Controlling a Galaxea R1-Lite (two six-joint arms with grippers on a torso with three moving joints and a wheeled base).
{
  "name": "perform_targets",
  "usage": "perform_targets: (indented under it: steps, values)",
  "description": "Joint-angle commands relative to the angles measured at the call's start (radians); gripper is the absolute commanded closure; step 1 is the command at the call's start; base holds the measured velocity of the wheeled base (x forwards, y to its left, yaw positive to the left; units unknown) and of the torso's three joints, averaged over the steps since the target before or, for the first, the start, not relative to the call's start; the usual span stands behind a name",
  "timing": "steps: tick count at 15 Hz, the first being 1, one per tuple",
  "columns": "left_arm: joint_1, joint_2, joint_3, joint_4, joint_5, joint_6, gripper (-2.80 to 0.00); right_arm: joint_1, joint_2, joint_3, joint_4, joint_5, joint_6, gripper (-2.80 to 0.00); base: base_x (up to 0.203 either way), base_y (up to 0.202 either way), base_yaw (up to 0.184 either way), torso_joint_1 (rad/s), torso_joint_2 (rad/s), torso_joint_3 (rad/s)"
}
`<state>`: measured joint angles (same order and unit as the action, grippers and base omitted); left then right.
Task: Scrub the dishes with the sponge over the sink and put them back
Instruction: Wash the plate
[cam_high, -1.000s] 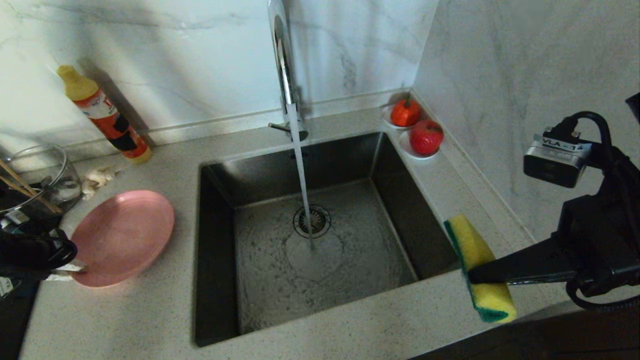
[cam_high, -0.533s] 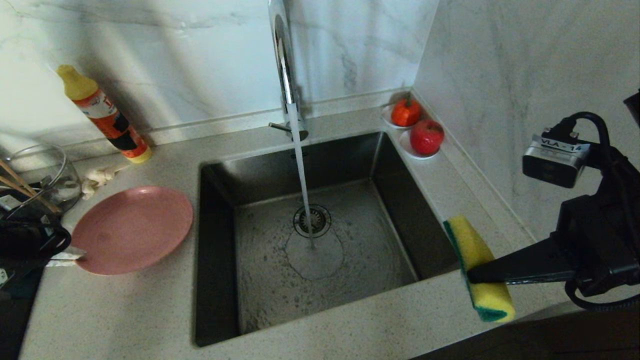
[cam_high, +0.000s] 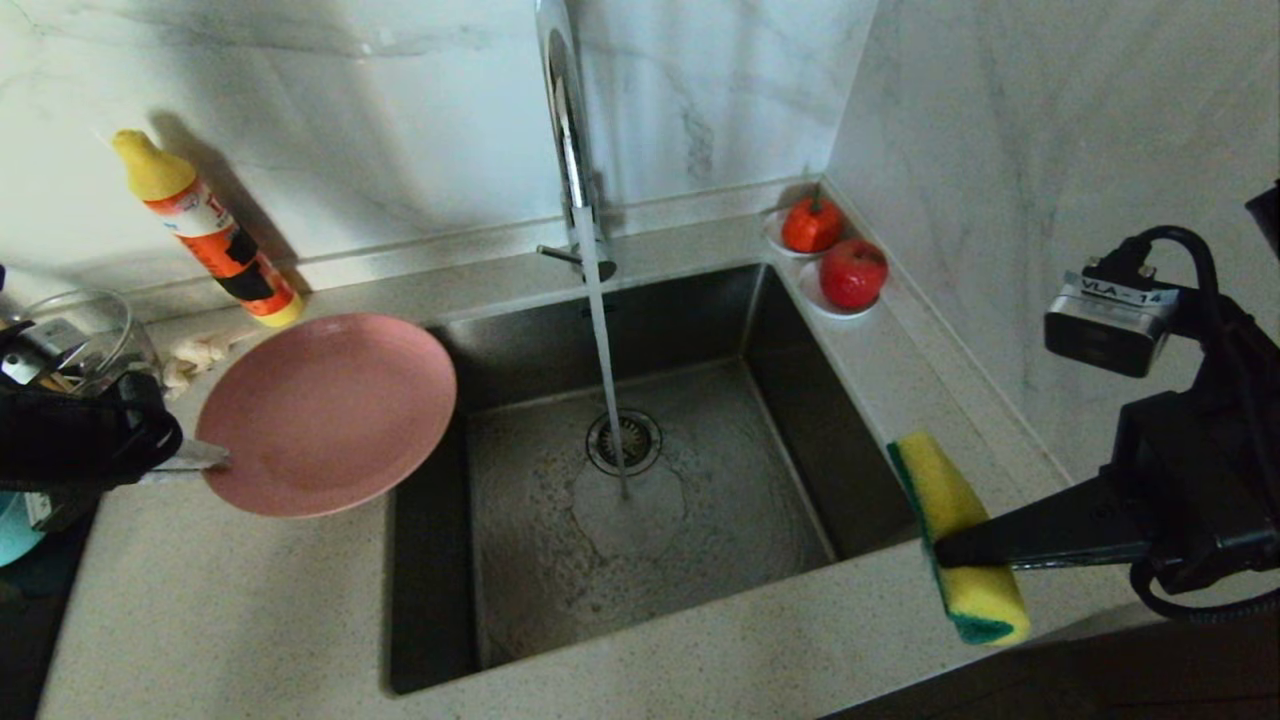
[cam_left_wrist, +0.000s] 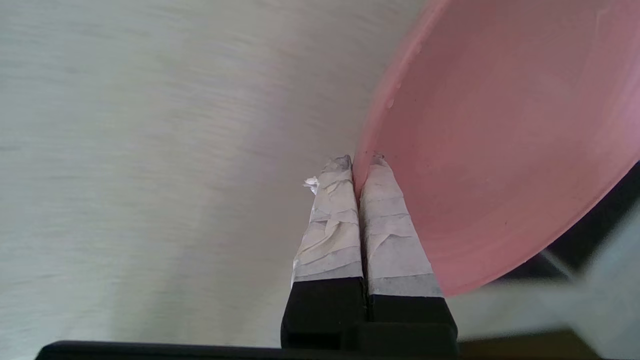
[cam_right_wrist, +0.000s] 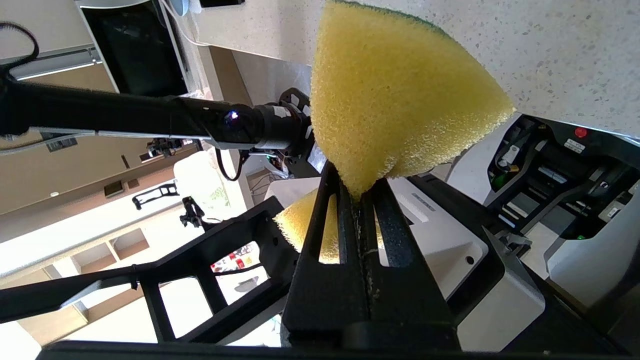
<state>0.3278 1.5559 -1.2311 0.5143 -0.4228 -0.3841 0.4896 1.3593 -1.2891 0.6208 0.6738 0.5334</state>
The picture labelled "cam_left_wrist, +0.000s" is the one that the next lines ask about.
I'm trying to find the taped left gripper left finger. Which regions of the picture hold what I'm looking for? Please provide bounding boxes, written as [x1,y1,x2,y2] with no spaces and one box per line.
[280,155,368,349]

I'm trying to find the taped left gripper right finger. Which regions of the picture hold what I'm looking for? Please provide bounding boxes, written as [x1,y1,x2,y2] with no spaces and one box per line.
[360,155,459,326]

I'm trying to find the pink round plate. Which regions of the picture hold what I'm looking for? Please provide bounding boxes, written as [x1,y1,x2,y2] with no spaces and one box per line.
[352,0,640,298]

